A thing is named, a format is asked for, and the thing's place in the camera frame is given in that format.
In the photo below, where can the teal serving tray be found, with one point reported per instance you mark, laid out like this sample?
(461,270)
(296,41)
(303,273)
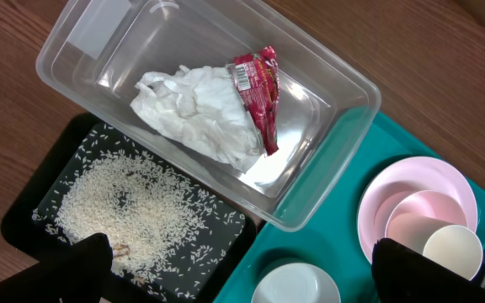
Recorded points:
(330,239)

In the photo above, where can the cream cup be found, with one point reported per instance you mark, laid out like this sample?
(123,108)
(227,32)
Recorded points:
(457,249)

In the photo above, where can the grey bowl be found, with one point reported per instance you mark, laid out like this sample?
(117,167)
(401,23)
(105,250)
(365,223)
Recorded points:
(286,281)

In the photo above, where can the white tissue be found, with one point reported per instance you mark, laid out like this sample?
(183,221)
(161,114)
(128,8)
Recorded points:
(201,109)

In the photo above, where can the red snack wrapper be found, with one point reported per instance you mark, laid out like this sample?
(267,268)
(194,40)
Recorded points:
(257,81)

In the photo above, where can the pink bowl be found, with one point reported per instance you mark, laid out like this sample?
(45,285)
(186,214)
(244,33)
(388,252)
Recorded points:
(420,215)

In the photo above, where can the black tray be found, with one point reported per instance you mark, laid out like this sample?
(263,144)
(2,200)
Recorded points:
(28,202)

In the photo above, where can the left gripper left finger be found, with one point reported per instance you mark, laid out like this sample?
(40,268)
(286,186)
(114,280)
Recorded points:
(77,275)

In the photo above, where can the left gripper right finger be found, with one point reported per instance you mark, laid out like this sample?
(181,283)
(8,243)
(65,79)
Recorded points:
(403,275)

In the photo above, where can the clear plastic bin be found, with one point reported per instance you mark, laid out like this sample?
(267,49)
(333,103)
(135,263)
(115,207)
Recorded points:
(98,50)

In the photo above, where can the white rice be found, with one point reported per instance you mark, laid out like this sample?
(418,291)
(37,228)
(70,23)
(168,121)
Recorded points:
(172,238)

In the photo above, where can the pink plate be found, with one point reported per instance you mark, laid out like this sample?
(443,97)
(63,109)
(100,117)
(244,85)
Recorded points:
(412,174)

